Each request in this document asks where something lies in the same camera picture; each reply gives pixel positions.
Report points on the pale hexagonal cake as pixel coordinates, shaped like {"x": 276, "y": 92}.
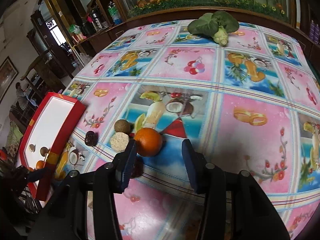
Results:
{"x": 119, "y": 141}

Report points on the brown round longan fruit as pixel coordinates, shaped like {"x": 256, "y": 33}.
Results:
{"x": 123, "y": 126}

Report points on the green snack bag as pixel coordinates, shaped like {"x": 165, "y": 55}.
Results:
{"x": 77, "y": 35}

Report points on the green plastic bottle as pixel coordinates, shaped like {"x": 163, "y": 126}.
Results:
{"x": 114, "y": 13}

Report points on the steel thermos flask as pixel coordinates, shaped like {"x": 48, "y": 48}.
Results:
{"x": 96, "y": 20}

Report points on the framed wall painting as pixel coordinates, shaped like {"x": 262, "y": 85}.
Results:
{"x": 8, "y": 73}

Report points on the large orange tangerine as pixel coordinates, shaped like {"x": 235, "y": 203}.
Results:
{"x": 149, "y": 142}

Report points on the purple bottles on shelf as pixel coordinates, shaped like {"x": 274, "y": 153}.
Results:
{"x": 314, "y": 32}

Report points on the square tan cake piece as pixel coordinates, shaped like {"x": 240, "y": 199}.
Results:
{"x": 31, "y": 147}

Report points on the red gift box tray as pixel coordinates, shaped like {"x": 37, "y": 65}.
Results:
{"x": 50, "y": 127}

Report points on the green leafy bok choy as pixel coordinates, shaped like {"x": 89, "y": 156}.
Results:
{"x": 217, "y": 26}

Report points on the wooden glass display cabinet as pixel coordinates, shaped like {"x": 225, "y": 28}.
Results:
{"x": 290, "y": 16}

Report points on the seated person in background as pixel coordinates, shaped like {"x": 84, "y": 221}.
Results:
{"x": 22, "y": 99}

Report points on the small tangerine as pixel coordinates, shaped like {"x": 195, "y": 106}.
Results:
{"x": 40, "y": 164}

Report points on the colourful fruit print tablecloth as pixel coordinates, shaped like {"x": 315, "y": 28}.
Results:
{"x": 251, "y": 105}

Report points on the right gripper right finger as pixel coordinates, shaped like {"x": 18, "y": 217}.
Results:
{"x": 252, "y": 214}

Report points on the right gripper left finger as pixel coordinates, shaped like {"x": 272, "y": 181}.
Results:
{"x": 65, "y": 215}

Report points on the dark red jujube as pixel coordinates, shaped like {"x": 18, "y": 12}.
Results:
{"x": 138, "y": 167}
{"x": 91, "y": 138}

